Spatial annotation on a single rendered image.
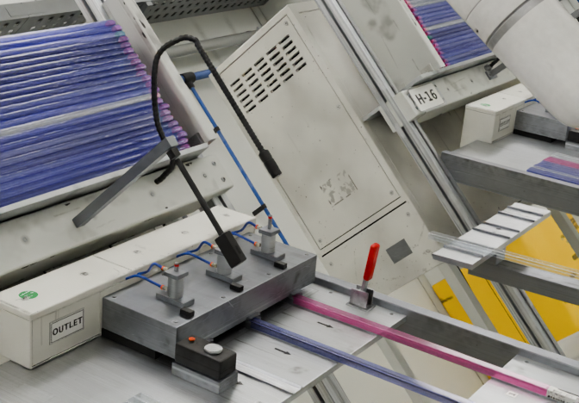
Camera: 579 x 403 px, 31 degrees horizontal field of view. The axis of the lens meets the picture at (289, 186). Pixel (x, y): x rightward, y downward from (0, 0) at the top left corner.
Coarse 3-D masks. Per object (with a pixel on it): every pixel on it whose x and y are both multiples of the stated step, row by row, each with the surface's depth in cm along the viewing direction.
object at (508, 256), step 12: (444, 240) 174; (456, 240) 173; (468, 240) 173; (480, 252) 171; (492, 252) 170; (504, 252) 169; (528, 264) 167; (540, 264) 165; (552, 264) 165; (576, 276) 162
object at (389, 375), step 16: (256, 320) 152; (288, 336) 149; (320, 352) 146; (336, 352) 145; (368, 368) 142; (384, 368) 142; (400, 384) 140; (416, 384) 138; (448, 400) 136; (464, 400) 135
